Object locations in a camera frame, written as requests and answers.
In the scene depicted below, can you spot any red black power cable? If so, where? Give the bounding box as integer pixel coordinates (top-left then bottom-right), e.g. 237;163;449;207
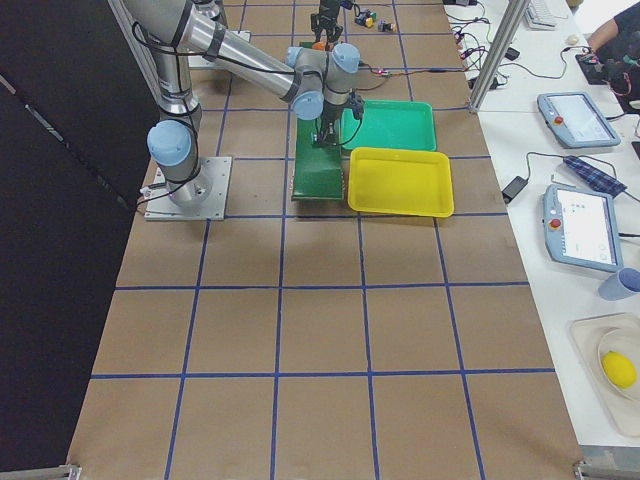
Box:
357;62;469;81

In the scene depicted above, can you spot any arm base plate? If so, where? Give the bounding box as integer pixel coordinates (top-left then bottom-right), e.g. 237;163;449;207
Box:
139;156;232;221

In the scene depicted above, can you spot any yellow lemon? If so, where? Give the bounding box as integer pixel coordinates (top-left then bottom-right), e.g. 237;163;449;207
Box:
601;351;637;389

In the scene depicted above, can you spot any yellow plastic tray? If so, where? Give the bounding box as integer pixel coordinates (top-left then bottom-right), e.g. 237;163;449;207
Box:
347;147;454;218

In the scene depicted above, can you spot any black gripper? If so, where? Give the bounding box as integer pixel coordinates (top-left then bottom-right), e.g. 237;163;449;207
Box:
310;0;350;49
312;89;365;148

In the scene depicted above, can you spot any blue plaid cloth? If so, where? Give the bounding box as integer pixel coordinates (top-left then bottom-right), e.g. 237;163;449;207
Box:
563;155;627;197

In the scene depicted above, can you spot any green plastic tray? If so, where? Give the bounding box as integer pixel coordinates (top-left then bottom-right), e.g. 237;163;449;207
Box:
341;99;437;151

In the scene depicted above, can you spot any blue teach pendant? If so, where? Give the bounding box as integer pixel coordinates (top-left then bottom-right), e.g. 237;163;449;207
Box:
542;184;624;273
536;92;620;149

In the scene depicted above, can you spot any black power adapter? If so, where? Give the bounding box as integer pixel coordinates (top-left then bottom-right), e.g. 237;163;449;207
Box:
501;176;528;205

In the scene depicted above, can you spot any blue cup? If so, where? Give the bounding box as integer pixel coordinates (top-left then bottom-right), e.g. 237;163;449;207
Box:
598;268;640;301

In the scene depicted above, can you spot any green conveyor belt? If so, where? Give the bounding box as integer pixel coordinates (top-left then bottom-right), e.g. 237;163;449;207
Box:
287;42;349;201

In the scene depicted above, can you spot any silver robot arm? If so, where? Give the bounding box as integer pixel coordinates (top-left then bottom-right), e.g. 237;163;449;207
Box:
122;1;364;215

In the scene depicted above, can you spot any aluminium frame post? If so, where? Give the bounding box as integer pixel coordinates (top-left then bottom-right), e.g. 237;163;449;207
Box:
468;0;528;113

